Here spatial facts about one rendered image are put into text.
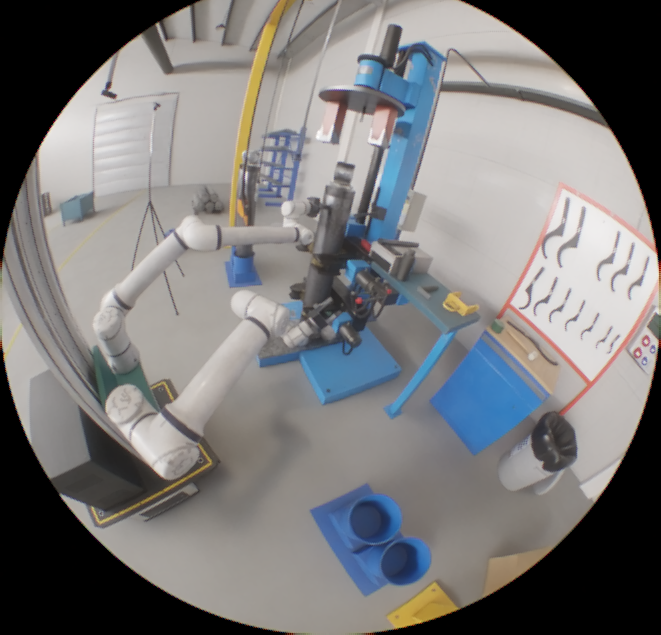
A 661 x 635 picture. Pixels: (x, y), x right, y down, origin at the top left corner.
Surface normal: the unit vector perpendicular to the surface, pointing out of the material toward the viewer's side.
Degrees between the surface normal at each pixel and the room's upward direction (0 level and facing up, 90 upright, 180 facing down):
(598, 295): 90
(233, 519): 0
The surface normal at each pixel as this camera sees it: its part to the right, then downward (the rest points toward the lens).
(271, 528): 0.21, -0.80
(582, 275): -0.87, 0.11
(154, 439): 0.12, -0.67
